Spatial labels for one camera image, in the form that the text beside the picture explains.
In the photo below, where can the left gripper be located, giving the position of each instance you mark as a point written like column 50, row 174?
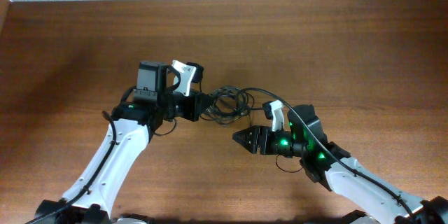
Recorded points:
column 194, row 107

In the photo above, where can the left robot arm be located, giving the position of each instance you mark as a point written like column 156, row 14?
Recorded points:
column 162, row 92

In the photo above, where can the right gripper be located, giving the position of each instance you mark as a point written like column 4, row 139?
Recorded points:
column 256, row 131

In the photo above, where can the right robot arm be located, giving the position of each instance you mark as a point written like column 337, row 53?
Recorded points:
column 300, row 134

